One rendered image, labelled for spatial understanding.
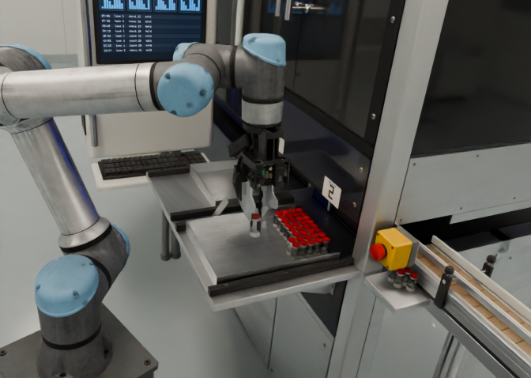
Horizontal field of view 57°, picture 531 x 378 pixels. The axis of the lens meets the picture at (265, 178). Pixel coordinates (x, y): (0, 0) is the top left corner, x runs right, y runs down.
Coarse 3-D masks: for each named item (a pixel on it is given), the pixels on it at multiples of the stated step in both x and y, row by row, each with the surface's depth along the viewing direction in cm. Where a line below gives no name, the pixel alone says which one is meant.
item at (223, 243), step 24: (216, 216) 138; (240, 216) 141; (264, 216) 145; (192, 240) 131; (216, 240) 133; (240, 240) 134; (264, 240) 135; (216, 264) 124; (240, 264) 125; (264, 264) 126; (288, 264) 122
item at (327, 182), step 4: (324, 180) 137; (328, 180) 136; (324, 184) 138; (328, 184) 136; (332, 184) 134; (324, 188) 138; (328, 188) 136; (332, 188) 134; (336, 188) 132; (340, 188) 131; (324, 192) 138; (328, 192) 136; (336, 192) 133; (340, 192) 131; (324, 196) 138; (332, 196) 135; (336, 196) 133; (340, 196) 131; (332, 200) 135; (336, 200) 133; (336, 204) 133
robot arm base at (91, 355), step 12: (96, 336) 100; (108, 336) 108; (48, 348) 97; (60, 348) 96; (72, 348) 97; (84, 348) 98; (96, 348) 101; (108, 348) 105; (36, 360) 101; (48, 360) 98; (60, 360) 97; (72, 360) 97; (84, 360) 98; (96, 360) 101; (108, 360) 104; (48, 372) 98; (60, 372) 99; (72, 372) 98; (84, 372) 99; (96, 372) 101
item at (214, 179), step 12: (192, 168) 164; (204, 168) 169; (216, 168) 171; (228, 168) 173; (204, 180) 164; (216, 180) 164; (228, 180) 165; (288, 180) 169; (204, 192) 155; (216, 192) 157; (228, 192) 158; (276, 192) 154; (288, 192) 156; (300, 192) 158; (312, 192) 160; (216, 204) 146
